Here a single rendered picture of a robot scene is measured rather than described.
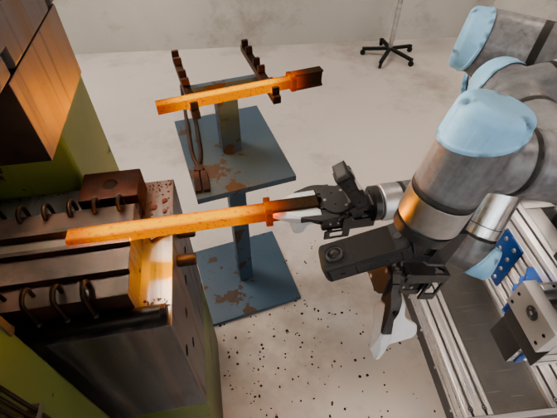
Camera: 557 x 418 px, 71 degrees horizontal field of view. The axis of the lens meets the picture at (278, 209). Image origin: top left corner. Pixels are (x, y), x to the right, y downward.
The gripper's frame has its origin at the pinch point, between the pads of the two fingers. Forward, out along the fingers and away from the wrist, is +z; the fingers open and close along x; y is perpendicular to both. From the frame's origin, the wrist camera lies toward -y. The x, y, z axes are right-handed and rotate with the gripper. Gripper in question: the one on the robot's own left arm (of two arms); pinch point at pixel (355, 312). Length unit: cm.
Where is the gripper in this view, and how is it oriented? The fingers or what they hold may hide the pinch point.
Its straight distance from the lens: 62.0
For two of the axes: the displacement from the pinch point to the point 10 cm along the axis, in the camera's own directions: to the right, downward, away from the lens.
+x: -1.3, -6.9, 7.2
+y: 9.7, 0.5, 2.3
